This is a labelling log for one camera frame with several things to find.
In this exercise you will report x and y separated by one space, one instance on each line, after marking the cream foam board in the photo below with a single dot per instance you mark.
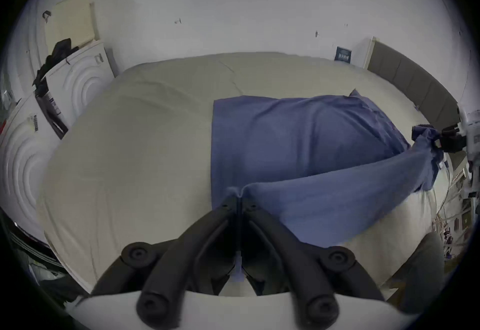
71 19

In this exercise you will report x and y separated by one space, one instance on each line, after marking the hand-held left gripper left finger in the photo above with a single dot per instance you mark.
170 264

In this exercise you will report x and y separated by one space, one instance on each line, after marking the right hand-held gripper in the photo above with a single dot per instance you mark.
470 133

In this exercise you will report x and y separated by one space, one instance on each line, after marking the grey padded headboard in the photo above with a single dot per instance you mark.
412 77

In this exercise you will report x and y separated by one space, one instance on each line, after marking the blue garment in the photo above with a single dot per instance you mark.
300 141

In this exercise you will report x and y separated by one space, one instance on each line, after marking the person's legs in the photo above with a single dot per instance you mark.
423 276

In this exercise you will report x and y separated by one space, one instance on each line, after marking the white washing machine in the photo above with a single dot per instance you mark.
22 167
80 84

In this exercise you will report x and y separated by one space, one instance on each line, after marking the black bag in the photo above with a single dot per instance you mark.
56 58

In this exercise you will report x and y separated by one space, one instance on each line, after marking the bed with beige sheet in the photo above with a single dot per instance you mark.
131 152

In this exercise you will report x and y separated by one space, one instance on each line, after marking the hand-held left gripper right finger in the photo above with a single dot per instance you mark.
300 264

